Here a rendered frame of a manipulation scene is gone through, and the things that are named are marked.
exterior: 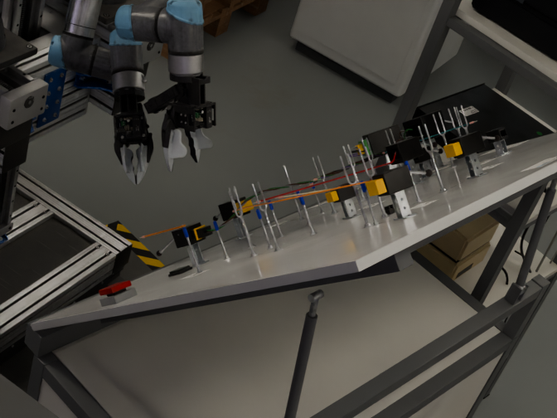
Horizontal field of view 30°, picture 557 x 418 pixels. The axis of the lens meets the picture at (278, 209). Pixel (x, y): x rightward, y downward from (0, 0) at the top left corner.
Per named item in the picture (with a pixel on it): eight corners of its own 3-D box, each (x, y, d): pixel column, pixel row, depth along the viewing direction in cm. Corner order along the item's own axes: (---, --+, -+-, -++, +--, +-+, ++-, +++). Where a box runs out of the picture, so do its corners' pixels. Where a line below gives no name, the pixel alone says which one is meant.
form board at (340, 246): (366, 189, 310) (365, 183, 310) (690, 104, 235) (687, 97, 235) (32, 331, 231) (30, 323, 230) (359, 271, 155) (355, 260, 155)
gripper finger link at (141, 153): (133, 179, 234) (131, 139, 236) (137, 185, 240) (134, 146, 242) (147, 177, 234) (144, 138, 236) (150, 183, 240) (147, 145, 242)
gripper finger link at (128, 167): (120, 180, 234) (117, 141, 236) (123, 186, 240) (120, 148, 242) (133, 179, 234) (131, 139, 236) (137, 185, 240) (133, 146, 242)
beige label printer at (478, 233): (371, 230, 329) (392, 182, 317) (409, 209, 344) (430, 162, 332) (447, 287, 316) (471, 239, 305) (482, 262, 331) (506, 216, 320)
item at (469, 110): (407, 124, 306) (415, 105, 302) (474, 99, 329) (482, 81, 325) (493, 188, 291) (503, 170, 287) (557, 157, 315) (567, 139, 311)
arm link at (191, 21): (174, -4, 220) (210, -2, 217) (175, 47, 224) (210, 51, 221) (156, 1, 213) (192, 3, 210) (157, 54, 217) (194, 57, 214)
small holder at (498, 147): (487, 157, 255) (480, 133, 255) (515, 150, 249) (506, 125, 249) (477, 162, 252) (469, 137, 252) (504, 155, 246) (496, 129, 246)
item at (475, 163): (515, 162, 219) (501, 122, 219) (472, 179, 215) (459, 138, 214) (501, 165, 223) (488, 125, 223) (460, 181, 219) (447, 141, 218)
